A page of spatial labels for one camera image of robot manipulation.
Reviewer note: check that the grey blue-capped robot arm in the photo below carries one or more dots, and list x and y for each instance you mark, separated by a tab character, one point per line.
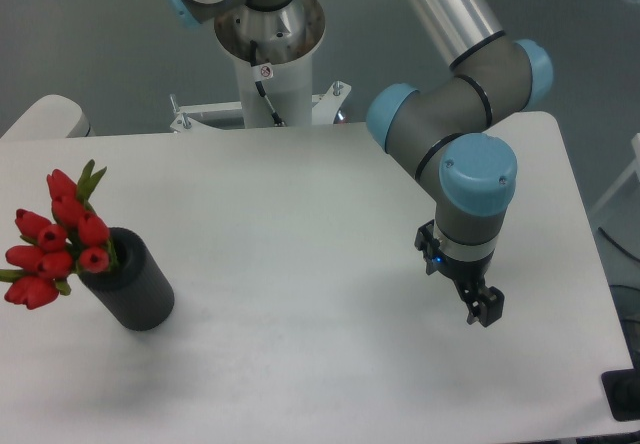
439	138

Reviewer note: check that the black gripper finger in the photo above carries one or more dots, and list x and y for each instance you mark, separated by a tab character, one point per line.
491	302
468	292

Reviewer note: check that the white rounded side table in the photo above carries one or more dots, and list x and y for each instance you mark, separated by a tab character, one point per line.
50	117

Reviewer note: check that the red tulip bouquet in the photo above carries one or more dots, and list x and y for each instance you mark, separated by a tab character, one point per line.
74	241

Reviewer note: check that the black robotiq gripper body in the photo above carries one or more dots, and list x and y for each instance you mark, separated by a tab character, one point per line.
461	263

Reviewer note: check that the white frame at right edge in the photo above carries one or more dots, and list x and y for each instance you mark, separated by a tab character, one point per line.
628	176

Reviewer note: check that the dark grey ribbed vase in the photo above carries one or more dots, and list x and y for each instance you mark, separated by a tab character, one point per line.
137	293

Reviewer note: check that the black box at table edge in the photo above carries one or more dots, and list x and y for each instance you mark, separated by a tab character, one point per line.
622	392

